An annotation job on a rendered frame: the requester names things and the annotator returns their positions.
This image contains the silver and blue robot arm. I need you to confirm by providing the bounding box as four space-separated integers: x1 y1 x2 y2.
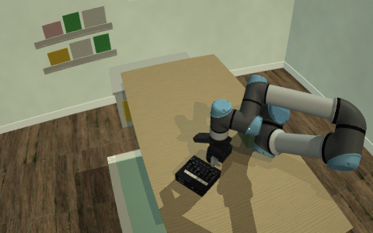
193 75 367 171

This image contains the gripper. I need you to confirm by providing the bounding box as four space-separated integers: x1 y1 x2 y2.
206 136 232 168

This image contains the black lighting desk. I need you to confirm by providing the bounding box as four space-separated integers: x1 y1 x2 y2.
175 155 221 197

